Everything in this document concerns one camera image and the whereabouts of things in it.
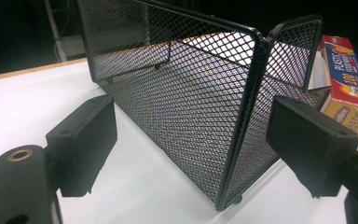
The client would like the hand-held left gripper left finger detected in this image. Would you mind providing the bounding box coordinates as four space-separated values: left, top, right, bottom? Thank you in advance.
45 94 118 198

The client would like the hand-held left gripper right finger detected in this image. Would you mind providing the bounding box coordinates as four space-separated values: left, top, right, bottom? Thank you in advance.
266 94 358 199

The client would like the black wire mesh basket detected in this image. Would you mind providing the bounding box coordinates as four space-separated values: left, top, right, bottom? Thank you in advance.
76 0 333 213

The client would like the plastic wrap box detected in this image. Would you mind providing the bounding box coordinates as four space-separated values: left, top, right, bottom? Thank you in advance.
308 35 358 138

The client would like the white metal stand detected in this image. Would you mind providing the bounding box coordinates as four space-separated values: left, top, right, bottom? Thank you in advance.
43 0 87 63

